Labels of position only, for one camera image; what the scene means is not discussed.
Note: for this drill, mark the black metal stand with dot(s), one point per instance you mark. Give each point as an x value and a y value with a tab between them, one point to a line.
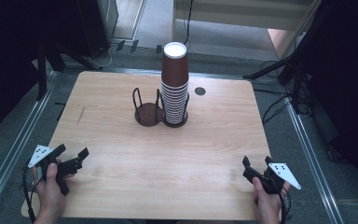
43	68

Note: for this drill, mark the aluminium floor rail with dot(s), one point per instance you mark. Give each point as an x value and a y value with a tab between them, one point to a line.
312	158
15	146

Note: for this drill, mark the black tripod stand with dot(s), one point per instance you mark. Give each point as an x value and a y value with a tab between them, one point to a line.
292	62

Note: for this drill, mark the person's right hand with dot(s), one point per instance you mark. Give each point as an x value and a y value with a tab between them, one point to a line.
268	205

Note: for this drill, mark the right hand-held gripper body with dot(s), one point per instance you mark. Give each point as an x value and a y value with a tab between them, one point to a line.
284	174

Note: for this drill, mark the round grey table grommet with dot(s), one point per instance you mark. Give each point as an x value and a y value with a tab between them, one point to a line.
199	90

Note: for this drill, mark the black cabinet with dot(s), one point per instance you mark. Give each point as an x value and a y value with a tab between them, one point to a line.
98	21

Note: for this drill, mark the white low platform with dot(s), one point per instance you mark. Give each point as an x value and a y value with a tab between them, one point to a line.
242	14

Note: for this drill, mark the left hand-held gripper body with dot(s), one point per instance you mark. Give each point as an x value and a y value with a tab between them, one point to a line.
43	152

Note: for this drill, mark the stack of brown paper cups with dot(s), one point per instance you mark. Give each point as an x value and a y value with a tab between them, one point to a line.
174	71

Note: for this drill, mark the person's left hand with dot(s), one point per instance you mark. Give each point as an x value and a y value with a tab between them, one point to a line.
49	196

